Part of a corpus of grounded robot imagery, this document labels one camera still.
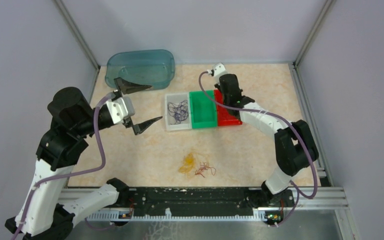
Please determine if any teal transparent plastic tub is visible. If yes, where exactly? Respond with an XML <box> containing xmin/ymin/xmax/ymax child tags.
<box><xmin>105</xmin><ymin>49</ymin><xmax>176</xmax><ymax>90</ymax></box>

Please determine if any aluminium frame post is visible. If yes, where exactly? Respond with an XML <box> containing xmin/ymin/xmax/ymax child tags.
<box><xmin>293</xmin><ymin>0</ymin><xmax>337</xmax><ymax>69</ymax></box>
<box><xmin>52</xmin><ymin>0</ymin><xmax>100</xmax><ymax>71</ymax></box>

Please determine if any white plastic bin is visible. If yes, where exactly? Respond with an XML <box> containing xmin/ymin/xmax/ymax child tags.
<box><xmin>163</xmin><ymin>92</ymin><xmax>192</xmax><ymax>131</ymax></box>

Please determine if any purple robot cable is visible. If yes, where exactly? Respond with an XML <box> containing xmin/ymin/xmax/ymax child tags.
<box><xmin>197</xmin><ymin>70</ymin><xmax>319</xmax><ymax>200</ymax></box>
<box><xmin>9</xmin><ymin>92</ymin><xmax>117</xmax><ymax>240</ymax></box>

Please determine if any white slotted cable duct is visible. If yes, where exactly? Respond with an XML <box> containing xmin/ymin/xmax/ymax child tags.
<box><xmin>86</xmin><ymin>208</ymin><xmax>268</xmax><ymax>223</ymax></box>

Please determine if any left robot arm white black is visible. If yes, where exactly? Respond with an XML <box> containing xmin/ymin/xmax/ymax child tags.
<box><xmin>5</xmin><ymin>77</ymin><xmax>157</xmax><ymax>240</ymax></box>

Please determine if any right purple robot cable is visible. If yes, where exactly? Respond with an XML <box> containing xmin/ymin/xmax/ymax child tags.
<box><xmin>197</xmin><ymin>70</ymin><xmax>319</xmax><ymax>200</ymax></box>

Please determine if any green plastic bin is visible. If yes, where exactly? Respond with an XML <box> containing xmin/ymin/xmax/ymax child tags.
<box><xmin>189</xmin><ymin>91</ymin><xmax>218</xmax><ymax>129</ymax></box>

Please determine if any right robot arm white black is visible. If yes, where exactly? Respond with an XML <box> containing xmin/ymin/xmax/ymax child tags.
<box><xmin>215</xmin><ymin>73</ymin><xmax>319</xmax><ymax>206</ymax></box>

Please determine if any yellow tangled cable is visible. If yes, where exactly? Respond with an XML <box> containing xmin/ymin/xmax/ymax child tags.
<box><xmin>178</xmin><ymin>152</ymin><xmax>206</xmax><ymax>175</ymax></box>

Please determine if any red plastic bin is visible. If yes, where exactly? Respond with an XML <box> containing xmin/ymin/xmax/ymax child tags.
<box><xmin>213</xmin><ymin>89</ymin><xmax>243</xmax><ymax>127</ymax></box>

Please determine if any left aluminium frame post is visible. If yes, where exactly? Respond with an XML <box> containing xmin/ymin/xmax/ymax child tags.
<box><xmin>52</xmin><ymin>0</ymin><xmax>100</xmax><ymax>71</ymax></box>

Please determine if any black thin cable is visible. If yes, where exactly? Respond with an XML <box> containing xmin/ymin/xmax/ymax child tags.
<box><xmin>167</xmin><ymin>100</ymin><xmax>190</xmax><ymax>125</ymax></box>

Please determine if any right aluminium frame post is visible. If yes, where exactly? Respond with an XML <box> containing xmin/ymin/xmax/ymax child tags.
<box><xmin>293</xmin><ymin>0</ymin><xmax>337</xmax><ymax>69</ymax></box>

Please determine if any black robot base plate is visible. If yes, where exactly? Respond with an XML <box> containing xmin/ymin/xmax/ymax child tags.
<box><xmin>111</xmin><ymin>187</ymin><xmax>295</xmax><ymax>217</ymax></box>

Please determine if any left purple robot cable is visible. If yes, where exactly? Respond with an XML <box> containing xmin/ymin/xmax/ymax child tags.
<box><xmin>9</xmin><ymin>92</ymin><xmax>117</xmax><ymax>240</ymax></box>

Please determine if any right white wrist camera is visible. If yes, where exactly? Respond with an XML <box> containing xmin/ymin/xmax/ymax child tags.
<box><xmin>207</xmin><ymin>62</ymin><xmax>228</xmax><ymax>80</ymax></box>

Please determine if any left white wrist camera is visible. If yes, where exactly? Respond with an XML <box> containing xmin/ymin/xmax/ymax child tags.
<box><xmin>105</xmin><ymin>96</ymin><xmax>136</xmax><ymax>125</ymax></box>

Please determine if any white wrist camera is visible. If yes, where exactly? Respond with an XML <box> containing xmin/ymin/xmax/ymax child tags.
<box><xmin>105</xmin><ymin>96</ymin><xmax>136</xmax><ymax>125</ymax></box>
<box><xmin>207</xmin><ymin>62</ymin><xmax>228</xmax><ymax>80</ymax></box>

